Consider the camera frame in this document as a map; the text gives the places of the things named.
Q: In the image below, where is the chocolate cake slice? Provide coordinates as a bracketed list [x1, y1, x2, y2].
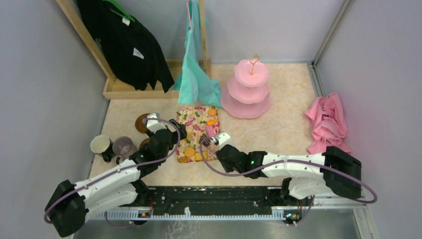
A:
[199, 134, 211, 147]

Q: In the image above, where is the pink macaron pastry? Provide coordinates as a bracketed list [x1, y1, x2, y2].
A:
[206, 125, 218, 138]

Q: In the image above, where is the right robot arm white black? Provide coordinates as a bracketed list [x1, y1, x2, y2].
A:
[216, 145, 361, 205]

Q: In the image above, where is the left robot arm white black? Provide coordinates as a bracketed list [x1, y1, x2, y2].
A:
[43, 115, 187, 238]

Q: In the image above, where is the floral serving tray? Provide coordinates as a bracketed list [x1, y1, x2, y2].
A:
[176, 106, 220, 163]

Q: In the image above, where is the round orange cookie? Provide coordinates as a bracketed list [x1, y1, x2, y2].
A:
[184, 147, 196, 158]

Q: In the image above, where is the orange croissant pastry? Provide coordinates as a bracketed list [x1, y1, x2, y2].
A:
[207, 119, 219, 126]

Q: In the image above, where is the small brown cookie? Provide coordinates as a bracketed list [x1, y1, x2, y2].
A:
[178, 157, 190, 163]

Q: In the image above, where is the yellow square biscuit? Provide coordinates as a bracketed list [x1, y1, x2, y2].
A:
[194, 152, 208, 162]

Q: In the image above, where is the small orange pastry top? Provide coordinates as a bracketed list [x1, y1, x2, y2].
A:
[208, 109, 216, 117]

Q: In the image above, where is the brown saucer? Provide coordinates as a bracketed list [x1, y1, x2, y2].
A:
[138, 138, 150, 151]
[135, 113, 149, 134]

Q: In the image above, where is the teal hanging garment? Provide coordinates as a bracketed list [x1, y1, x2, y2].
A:
[174, 0, 221, 107]

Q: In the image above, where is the purple mug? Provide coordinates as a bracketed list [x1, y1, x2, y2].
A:
[112, 136, 137, 165]

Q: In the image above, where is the pink three-tier cake stand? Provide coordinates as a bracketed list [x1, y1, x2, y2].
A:
[220, 55, 271, 119]

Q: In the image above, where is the wooden clothes rack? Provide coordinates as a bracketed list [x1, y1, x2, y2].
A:
[56, 0, 212, 100]

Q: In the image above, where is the black hanging garment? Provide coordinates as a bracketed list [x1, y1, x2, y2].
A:
[76, 0, 175, 93]

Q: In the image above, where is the cream mug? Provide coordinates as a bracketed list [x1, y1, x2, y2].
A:
[90, 135, 115, 163]

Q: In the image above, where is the pink crumpled cloth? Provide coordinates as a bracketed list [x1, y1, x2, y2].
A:
[305, 93, 352, 154]

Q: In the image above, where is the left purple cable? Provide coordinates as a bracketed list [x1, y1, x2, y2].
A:
[43, 118, 181, 225]

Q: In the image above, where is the purple cable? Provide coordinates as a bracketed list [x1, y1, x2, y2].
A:
[199, 135, 379, 205]
[43, 118, 181, 225]

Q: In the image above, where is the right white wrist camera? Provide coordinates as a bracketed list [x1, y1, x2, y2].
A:
[211, 131, 234, 149]

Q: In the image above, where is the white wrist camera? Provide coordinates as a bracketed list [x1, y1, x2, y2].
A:
[211, 131, 234, 149]
[145, 113, 166, 133]

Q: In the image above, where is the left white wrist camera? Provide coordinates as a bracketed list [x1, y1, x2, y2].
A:
[145, 113, 166, 133]

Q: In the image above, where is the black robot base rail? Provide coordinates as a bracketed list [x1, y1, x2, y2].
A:
[122, 186, 315, 225]

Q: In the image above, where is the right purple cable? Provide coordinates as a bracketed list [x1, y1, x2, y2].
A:
[199, 135, 379, 205]

